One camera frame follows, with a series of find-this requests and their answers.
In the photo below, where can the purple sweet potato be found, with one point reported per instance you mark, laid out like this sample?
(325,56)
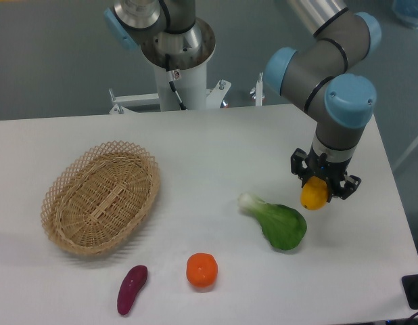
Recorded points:
(133,282)

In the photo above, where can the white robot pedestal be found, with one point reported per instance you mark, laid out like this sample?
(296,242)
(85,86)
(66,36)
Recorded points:
(177,89)

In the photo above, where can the yellow mango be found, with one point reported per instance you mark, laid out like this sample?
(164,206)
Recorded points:
(314,194)

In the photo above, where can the green bok choy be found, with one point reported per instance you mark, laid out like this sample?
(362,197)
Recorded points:
(282,226)

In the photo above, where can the black device at table edge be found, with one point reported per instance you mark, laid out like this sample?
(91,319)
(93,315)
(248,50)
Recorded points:
(410,285)

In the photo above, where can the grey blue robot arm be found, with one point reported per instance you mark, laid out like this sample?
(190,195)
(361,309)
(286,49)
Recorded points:
(318,81)

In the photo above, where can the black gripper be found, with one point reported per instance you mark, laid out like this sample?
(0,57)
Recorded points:
(339,183)

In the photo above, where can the orange tangerine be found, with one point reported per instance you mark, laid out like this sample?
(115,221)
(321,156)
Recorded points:
(201,270)

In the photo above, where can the woven wicker basket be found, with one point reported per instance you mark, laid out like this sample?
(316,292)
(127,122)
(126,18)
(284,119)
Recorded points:
(101,198)

